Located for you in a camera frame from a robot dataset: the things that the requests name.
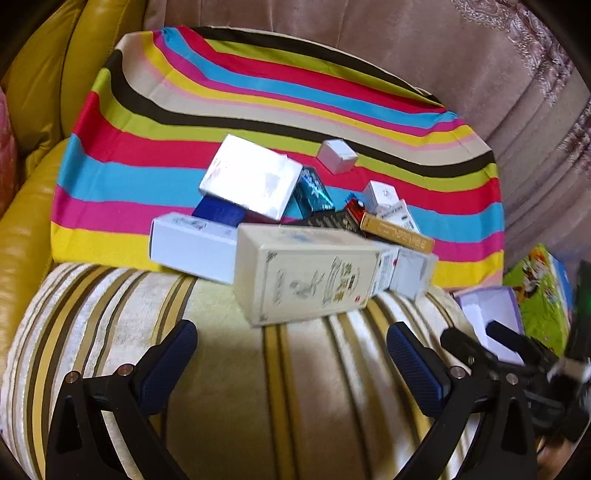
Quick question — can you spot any purple storage box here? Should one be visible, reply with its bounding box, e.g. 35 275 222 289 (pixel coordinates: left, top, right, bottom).
454 286 524 365

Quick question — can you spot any white medicine box blue label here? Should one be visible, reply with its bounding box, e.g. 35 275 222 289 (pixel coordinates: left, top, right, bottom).
370 244 439 300

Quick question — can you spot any gold and white medicine box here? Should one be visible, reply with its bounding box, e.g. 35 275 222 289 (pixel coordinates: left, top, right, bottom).
360 213 435 254

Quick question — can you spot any white medicine box red figure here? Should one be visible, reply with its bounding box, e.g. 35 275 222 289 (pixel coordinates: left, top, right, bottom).
376 199 420 233

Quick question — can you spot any red toy truck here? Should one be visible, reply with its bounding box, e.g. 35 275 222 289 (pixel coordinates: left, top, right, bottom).
346 198 367 225

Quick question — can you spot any white cube box with drawing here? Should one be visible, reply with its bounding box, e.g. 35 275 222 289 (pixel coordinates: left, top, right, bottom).
363 180 400 215

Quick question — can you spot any black DORMI box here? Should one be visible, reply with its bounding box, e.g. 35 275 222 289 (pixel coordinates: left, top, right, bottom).
288 210 363 235

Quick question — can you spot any large cream liquor box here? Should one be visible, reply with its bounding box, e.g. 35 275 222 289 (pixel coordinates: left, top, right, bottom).
233 224 385 326

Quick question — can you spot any teal holographic box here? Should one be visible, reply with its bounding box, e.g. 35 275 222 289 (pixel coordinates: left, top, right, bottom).
281 166 335 223

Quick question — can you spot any white box with logo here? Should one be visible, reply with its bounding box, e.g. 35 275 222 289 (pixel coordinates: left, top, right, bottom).
149 212 238 285

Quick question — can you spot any dark blue box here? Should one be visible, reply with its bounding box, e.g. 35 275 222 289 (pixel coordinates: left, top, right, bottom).
192 196 246 227

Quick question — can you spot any large white square box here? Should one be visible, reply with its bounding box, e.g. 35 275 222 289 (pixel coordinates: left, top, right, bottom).
198 135 303 222

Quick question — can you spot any green cartoon play mat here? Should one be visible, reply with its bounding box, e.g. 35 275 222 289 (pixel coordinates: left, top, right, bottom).
503 244 573 356

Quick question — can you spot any striped beige sofa cushion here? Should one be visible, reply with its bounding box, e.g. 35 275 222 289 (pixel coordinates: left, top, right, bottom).
1 264 470 479

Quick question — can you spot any small white cube box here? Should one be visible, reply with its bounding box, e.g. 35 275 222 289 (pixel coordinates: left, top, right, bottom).
317 139 358 175

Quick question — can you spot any beige sofa cover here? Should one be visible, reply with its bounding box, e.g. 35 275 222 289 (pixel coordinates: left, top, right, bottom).
144 0 590 266

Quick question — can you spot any pink quilted cushion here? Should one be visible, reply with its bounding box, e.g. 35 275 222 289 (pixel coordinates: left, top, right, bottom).
0 90 19 216

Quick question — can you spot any colourful striped cloth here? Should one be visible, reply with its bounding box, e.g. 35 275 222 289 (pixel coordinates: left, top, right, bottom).
50 26 504 290

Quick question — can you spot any yellow leather sofa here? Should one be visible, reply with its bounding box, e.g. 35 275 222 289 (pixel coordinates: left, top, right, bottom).
1 1 147 356

